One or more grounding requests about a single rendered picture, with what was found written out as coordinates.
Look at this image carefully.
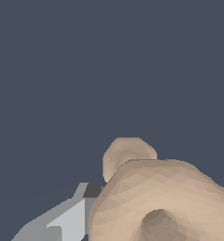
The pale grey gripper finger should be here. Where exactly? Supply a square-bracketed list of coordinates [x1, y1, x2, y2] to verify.
[10, 182, 105, 241]

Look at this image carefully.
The beige teddy bear toy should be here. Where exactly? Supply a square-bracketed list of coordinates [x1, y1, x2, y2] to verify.
[88, 137, 224, 241]

